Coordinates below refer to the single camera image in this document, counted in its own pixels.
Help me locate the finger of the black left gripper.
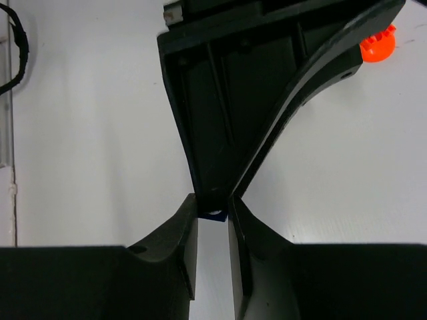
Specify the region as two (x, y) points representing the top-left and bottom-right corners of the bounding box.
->
(157, 19), (310, 212)

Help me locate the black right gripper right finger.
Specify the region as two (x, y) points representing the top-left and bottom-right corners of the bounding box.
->
(228, 197), (426, 319)

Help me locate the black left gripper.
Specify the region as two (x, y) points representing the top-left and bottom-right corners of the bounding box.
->
(163, 1), (405, 197)

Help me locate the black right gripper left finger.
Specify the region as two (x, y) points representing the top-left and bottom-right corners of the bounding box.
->
(1, 194), (197, 319)

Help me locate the orange round lego piece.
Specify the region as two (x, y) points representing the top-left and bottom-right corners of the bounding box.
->
(360, 24), (396, 63)

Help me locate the black left base cable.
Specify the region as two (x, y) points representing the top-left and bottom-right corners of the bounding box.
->
(0, 3), (30, 95)

